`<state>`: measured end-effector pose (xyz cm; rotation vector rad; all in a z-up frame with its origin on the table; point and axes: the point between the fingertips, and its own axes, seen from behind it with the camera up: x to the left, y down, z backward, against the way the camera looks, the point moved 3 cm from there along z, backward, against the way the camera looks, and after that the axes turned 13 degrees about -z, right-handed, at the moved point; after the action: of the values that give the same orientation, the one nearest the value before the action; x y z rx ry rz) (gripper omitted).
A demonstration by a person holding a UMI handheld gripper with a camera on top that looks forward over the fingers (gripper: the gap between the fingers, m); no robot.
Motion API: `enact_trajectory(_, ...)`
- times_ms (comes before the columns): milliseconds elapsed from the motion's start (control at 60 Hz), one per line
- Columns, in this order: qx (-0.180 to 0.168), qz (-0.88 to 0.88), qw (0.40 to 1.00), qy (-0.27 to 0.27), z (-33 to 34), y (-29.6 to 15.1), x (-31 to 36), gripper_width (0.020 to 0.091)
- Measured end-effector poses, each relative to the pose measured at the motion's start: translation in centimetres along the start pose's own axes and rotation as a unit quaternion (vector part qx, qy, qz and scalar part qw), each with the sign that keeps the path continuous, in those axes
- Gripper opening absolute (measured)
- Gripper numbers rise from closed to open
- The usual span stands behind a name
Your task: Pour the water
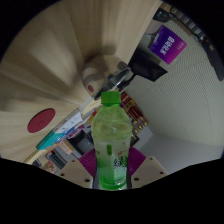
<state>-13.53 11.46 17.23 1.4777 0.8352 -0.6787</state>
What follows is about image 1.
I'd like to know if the green drink bottle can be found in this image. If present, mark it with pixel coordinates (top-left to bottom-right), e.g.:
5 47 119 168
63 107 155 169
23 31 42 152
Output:
91 90 133 191

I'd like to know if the flat round red coaster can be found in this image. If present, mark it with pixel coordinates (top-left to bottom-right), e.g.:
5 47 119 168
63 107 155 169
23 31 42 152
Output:
27 107 57 134

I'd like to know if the upright orange carton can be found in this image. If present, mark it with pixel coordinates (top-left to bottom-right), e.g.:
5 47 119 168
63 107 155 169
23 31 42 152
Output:
58 139 74 156

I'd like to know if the wooden shelf unit with trophies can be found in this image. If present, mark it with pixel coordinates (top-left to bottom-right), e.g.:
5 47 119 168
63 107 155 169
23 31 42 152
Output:
119 91 150 138

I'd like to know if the white printed paper booklet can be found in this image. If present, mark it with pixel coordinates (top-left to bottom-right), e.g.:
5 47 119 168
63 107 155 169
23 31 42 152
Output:
53 111 83 134

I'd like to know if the black office chair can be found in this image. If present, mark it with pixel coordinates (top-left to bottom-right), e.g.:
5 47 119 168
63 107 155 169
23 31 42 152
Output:
128 48 169 83

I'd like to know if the teal book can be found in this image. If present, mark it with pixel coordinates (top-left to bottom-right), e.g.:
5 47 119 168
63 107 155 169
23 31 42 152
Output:
35 130 68 151

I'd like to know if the purple sign board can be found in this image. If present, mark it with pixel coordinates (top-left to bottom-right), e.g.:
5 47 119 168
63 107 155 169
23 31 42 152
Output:
149 24 188 66

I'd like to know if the small steel cup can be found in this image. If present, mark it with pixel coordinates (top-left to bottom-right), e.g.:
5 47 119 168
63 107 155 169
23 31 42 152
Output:
81 54 132 101

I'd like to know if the silver ribbed suitcase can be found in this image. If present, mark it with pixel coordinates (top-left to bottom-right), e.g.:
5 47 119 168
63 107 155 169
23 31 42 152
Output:
168 4 205 39

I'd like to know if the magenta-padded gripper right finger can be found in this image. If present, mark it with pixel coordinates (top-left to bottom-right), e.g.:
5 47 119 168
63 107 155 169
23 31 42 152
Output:
127 145 169 190

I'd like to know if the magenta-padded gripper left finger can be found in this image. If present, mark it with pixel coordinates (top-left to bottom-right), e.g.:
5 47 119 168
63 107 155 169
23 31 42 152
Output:
58 147 99 190

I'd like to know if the cream yellow book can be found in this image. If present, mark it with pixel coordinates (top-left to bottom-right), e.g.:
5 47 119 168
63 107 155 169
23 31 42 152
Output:
80 99 103 118

